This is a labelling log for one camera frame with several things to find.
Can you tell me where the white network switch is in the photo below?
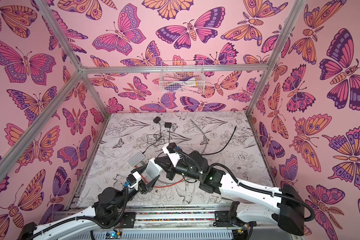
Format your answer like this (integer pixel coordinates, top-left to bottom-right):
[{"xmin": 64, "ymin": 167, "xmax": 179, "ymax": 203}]
[
  {"xmin": 127, "ymin": 151, "xmax": 145, "ymax": 168},
  {"xmin": 145, "ymin": 158, "xmax": 164, "ymax": 180}
]

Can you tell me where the grey ethernet cable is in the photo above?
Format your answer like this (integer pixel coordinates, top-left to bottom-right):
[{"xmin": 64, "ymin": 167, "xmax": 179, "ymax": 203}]
[{"xmin": 189, "ymin": 118, "xmax": 209, "ymax": 154}]

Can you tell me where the black ethernet cable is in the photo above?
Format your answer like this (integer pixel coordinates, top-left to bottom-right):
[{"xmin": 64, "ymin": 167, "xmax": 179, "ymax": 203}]
[{"xmin": 202, "ymin": 125, "xmax": 238, "ymax": 157}]

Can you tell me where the red ethernet cable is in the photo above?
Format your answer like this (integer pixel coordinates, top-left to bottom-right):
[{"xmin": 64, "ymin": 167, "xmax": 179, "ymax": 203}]
[{"xmin": 136, "ymin": 164, "xmax": 187, "ymax": 189}]

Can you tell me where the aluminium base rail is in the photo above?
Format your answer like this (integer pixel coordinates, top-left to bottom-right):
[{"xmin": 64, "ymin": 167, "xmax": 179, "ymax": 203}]
[{"xmin": 47, "ymin": 206, "xmax": 259, "ymax": 240}]

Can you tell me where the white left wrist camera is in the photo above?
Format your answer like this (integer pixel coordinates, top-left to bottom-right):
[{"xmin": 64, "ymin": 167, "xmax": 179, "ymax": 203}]
[{"xmin": 124, "ymin": 170, "xmax": 142, "ymax": 191}]

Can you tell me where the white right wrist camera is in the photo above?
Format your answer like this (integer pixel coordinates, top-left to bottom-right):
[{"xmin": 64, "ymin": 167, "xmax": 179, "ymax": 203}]
[{"xmin": 162, "ymin": 143, "xmax": 181, "ymax": 167}]

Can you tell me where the black power adapter left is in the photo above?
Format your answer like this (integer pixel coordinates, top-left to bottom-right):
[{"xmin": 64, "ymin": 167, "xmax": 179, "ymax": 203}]
[{"xmin": 153, "ymin": 117, "xmax": 161, "ymax": 124}]

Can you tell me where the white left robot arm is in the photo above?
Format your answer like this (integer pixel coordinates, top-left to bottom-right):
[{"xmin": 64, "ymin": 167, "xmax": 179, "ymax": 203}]
[{"xmin": 18, "ymin": 175, "xmax": 160, "ymax": 240}]

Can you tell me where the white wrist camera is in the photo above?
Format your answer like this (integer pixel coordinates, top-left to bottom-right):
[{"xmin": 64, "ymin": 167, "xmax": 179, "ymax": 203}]
[
  {"xmin": 162, "ymin": 143, "xmax": 181, "ymax": 167},
  {"xmin": 124, "ymin": 170, "xmax": 142, "ymax": 191}
]

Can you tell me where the wire basket on wall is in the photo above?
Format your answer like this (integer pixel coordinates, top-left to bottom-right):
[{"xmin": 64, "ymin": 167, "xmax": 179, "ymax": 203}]
[{"xmin": 158, "ymin": 61, "xmax": 206, "ymax": 94}]

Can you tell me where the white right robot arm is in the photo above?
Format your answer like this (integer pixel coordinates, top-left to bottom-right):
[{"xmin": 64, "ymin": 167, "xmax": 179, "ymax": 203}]
[{"xmin": 147, "ymin": 149, "xmax": 316, "ymax": 236}]

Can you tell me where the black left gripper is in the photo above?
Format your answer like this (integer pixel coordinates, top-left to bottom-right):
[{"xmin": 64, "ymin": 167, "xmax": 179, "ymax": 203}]
[{"xmin": 112, "ymin": 164, "xmax": 156, "ymax": 211}]

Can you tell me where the black power adapter cable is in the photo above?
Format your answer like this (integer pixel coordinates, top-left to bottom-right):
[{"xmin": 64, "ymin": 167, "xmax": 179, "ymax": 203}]
[{"xmin": 140, "ymin": 122, "xmax": 166, "ymax": 155}]

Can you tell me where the grey slotted cable duct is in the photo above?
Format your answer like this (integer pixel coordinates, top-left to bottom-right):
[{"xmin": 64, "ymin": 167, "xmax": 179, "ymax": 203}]
[{"xmin": 93, "ymin": 230, "xmax": 234, "ymax": 240}]

